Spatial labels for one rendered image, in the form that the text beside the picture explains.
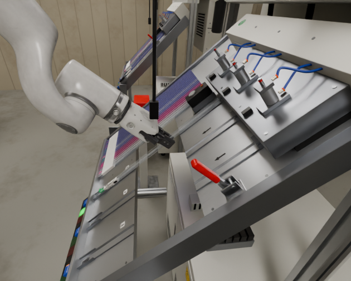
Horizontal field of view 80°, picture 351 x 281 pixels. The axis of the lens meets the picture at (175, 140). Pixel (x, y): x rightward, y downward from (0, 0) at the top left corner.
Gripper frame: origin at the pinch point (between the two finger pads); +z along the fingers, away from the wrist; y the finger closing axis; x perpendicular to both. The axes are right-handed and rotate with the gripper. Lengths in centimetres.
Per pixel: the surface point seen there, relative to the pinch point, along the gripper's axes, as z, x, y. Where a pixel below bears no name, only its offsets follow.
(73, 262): -6.6, 32.1, -22.2
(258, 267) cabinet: 42.0, 9.3, -23.5
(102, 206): -3.9, 27.5, -6.6
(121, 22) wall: -33, 17, 334
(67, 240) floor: 13, 110, 32
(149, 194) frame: 36, 54, 39
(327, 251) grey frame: 22.9, -13.8, -35.2
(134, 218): -1.4, 13.7, -19.3
